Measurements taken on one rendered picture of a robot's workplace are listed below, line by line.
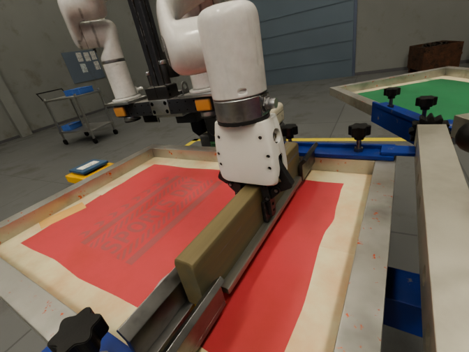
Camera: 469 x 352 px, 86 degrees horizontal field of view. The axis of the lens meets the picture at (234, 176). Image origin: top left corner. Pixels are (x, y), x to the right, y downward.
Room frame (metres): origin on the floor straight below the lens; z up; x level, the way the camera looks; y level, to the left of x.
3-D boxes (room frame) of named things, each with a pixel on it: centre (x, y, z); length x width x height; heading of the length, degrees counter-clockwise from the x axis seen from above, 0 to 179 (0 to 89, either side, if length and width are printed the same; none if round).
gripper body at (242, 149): (0.35, -0.03, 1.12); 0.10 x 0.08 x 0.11; 54
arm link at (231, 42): (0.39, -0.03, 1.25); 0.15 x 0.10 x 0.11; 6
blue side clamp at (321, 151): (0.56, -0.22, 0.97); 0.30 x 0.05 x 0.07; 54
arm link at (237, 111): (0.35, -0.03, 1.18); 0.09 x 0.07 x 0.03; 54
